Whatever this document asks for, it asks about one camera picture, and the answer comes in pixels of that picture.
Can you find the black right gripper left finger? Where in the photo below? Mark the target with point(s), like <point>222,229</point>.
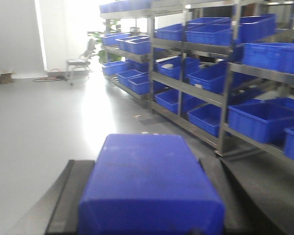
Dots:
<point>64,219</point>

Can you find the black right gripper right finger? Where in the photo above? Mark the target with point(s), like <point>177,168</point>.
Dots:
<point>258,192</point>

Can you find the blue rectangular plastic part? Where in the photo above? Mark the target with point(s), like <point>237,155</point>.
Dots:
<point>149,185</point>

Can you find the row of steel shelf racks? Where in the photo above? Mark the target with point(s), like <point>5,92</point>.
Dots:
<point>204,71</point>

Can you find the small cardboard box on floor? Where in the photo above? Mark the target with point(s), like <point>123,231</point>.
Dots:
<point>6,77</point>

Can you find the chair by window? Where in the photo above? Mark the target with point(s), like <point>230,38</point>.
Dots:
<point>82,62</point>

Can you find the green potted plant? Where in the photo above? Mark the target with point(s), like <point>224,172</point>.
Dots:
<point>106,38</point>

